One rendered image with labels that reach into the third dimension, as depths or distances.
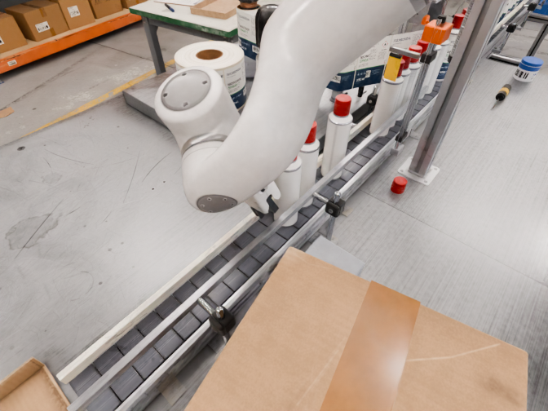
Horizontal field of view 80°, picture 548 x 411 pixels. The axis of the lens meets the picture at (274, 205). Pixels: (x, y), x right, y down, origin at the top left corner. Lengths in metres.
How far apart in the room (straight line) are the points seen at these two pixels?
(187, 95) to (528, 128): 1.13
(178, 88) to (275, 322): 0.27
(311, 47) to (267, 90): 0.05
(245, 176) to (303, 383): 0.20
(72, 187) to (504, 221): 1.07
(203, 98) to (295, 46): 0.11
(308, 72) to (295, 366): 0.27
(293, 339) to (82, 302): 0.52
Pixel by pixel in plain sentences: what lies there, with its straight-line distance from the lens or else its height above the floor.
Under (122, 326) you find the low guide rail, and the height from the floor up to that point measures 0.91.
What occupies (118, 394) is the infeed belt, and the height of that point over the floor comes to 0.88.
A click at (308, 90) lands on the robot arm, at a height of 1.26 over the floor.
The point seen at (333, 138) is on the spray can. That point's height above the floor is 1.00.
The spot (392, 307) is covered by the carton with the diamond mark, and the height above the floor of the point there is 1.12.
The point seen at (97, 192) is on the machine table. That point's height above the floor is 0.83.
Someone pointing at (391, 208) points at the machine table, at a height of 0.83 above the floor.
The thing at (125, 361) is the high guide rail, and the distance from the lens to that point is 0.52.
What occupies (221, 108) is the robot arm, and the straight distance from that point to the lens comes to 0.38.
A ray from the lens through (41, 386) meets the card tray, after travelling 0.71.
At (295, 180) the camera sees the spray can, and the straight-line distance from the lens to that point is 0.60.
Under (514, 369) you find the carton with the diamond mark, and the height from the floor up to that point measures 1.12.
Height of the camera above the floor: 1.42
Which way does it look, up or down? 47 degrees down
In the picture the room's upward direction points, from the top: straight up
